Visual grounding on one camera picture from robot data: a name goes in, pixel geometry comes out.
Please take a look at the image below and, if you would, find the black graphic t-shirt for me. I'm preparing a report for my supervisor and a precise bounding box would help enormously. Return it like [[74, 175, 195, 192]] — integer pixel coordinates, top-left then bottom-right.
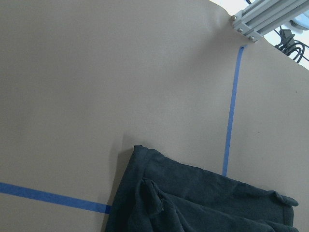
[[106, 145, 298, 232]]

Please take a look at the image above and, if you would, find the aluminium frame post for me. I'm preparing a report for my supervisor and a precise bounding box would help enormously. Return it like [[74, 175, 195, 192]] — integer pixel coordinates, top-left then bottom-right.
[[232, 0, 309, 43]]

